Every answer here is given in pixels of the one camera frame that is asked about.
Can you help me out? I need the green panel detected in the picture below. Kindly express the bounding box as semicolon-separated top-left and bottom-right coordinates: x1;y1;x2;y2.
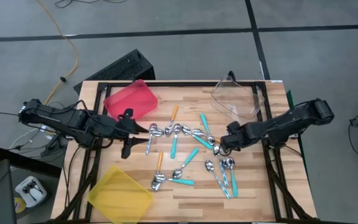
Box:
286;89;310;187

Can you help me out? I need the yellow translucent plastic bin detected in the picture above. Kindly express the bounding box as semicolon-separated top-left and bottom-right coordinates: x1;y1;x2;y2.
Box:
87;164;154;224

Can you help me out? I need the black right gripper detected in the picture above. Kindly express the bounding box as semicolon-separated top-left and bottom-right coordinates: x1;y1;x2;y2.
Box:
220;121;251;156

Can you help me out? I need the teal-handled metal spoon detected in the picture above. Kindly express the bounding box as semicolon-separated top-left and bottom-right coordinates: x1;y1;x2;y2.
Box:
227;157;239;198
172;147;200;180
170;123;182;160
200;112;216;146
181;124;214;151
154;174;195;187

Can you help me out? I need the red translucent plastic bin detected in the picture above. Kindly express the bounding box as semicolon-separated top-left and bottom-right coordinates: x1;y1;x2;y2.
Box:
103;79;159;122

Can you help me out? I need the thin black floor cable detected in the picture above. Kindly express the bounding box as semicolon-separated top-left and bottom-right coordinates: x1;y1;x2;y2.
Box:
53;0;129;9

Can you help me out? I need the black perforated box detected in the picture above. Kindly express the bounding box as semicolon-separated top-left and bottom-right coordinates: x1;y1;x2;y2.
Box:
73;49;156;95

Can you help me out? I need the black floor beam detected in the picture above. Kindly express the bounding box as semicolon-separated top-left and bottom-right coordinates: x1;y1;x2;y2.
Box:
0;146;63;179

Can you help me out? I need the yellow extension cable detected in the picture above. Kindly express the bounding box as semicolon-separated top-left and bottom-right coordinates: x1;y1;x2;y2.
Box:
35;0;80;106

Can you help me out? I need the white tray with earphones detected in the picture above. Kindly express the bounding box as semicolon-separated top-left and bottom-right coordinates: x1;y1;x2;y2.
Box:
14;175;48;208

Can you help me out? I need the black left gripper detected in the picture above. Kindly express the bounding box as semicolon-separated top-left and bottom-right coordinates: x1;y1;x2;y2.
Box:
96;108;150;160

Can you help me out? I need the clear plastic bin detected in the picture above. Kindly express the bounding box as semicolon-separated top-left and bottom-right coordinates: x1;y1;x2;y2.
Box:
210;75;265;121

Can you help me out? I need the white cable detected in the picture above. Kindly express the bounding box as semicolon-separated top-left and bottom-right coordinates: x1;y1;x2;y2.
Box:
7;126;48;150

